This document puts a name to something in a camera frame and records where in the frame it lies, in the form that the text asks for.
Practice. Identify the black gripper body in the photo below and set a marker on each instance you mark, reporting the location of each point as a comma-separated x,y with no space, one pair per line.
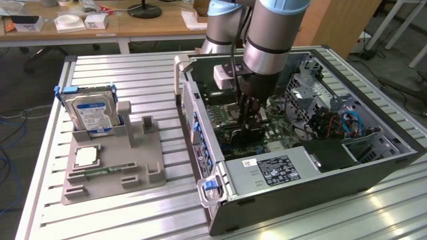
257,86

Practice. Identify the green GPU with black fan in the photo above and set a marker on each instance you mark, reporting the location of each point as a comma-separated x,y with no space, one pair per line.
246,137

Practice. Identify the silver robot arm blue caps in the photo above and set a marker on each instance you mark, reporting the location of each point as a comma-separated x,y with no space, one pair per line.
273,30

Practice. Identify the CPU socket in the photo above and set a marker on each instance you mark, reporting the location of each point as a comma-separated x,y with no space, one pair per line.
230,112

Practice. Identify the installed green RAM stick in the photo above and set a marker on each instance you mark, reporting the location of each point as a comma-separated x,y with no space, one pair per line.
226,128

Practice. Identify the green motherboard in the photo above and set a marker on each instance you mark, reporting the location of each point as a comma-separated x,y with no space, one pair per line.
280,130

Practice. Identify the perforated metal drive cage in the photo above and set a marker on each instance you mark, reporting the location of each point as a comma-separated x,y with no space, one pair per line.
307,97

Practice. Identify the grey power supply unit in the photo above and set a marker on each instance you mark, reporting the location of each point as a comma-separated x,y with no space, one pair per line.
246,180

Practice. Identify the black plastic shroud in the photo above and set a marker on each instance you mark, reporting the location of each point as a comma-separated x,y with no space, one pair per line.
329,155

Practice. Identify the blue case latch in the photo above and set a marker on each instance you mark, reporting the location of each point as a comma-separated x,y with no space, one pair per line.
209,186

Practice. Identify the white paper stack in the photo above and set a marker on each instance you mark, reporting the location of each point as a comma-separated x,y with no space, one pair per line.
193,21

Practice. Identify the silver metal disk bay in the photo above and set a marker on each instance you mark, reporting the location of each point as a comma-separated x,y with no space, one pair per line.
367,150

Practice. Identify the white box red button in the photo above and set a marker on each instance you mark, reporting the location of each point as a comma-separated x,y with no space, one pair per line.
363,42

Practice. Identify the wooden cabinet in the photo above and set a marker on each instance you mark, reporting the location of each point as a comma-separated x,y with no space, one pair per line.
347,25

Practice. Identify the open black PC case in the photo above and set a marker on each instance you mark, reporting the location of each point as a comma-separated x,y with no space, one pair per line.
300,200

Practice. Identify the grey plastic parts rack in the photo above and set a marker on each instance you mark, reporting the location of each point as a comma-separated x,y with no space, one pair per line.
133,155

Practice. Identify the black stand leg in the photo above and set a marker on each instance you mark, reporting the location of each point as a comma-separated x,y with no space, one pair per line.
400,87

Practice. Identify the hard disk in blue caddy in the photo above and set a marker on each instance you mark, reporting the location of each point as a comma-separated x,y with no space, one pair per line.
93,115

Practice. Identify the black round lamp base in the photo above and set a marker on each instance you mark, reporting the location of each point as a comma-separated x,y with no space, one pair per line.
144,11

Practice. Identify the green RAM stick on rack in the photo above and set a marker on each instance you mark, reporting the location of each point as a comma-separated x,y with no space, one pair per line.
106,171

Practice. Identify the silver CPU chip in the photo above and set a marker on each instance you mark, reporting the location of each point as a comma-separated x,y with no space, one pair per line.
85,157

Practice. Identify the white labelled carton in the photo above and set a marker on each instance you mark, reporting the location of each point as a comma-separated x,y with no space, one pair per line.
96,21

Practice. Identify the white round holder box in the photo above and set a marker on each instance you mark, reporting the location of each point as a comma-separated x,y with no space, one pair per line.
69,23

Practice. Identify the black office chair base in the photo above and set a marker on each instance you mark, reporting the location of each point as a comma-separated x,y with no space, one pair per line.
42,53

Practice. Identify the white box black lid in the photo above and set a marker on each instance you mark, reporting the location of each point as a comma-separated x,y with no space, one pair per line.
26,23

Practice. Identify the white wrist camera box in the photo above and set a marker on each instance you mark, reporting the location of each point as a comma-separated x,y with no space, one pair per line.
222,77

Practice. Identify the wooden desk white frame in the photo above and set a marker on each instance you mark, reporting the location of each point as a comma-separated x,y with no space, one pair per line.
149,27

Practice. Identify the white table frame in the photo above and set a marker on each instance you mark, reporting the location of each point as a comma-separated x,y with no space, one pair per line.
416,58

